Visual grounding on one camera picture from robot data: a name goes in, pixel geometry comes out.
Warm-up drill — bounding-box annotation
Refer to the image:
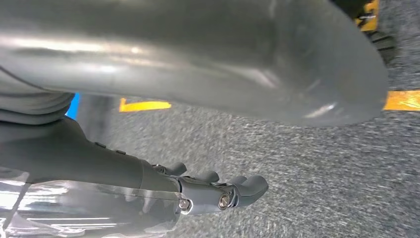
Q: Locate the black robot foot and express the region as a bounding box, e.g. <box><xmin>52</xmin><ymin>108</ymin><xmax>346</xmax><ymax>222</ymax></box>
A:
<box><xmin>331</xmin><ymin>0</ymin><xmax>398</xmax><ymax>64</ymax></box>

